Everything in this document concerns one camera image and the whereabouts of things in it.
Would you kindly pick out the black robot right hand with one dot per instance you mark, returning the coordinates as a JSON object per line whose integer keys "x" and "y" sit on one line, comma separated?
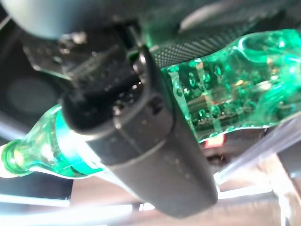
{"x": 150, "y": 146}

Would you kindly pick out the green soda bottle yellow cap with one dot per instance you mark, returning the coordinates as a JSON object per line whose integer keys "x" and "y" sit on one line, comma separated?
{"x": 235, "y": 94}

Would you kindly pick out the clear shelf price rail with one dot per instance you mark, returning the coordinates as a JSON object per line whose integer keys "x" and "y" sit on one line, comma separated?
{"x": 270, "y": 148}

